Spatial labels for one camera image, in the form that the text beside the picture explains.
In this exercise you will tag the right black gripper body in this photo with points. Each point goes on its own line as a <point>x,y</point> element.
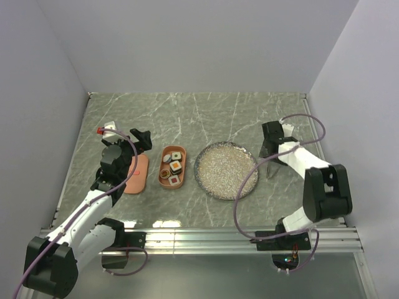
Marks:
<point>264,151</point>

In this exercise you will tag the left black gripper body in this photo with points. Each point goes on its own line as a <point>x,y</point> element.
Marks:
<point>126,149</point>

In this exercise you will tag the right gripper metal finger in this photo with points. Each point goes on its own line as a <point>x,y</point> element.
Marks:
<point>268,170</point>
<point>273,169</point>

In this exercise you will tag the green sushi roll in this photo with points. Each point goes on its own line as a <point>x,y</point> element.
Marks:
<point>176,156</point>

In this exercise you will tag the small noodle soup cup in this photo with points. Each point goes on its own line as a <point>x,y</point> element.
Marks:
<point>164,173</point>

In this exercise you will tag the orange sushi roll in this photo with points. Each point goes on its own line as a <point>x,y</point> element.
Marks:
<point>175,167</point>

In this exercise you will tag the red sushi roll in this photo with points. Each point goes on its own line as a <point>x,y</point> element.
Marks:
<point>174,180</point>

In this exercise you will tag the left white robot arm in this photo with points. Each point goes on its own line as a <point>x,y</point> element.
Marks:
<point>52,263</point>

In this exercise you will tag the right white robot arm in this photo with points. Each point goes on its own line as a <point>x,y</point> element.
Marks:
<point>326,193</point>

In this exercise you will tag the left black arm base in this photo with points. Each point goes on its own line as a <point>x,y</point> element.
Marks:
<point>125,242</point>

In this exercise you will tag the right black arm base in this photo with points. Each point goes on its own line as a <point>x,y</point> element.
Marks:
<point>285,243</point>

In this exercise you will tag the pink lunch box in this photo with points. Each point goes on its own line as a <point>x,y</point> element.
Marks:
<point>168,150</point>

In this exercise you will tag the pink lunch box lid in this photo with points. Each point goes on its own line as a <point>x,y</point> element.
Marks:
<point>137,182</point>

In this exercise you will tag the speckled round plate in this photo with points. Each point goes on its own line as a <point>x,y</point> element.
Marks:
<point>221,168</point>

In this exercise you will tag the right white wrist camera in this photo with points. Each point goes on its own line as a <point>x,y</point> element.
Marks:
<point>287,130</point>

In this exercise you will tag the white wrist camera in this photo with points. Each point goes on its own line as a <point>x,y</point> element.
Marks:
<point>287,130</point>
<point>109,132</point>

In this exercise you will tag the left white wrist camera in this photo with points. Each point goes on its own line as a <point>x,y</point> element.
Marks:
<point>109,132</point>

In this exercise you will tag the aluminium front rail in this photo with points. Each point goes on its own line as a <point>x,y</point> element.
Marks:
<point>213,240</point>

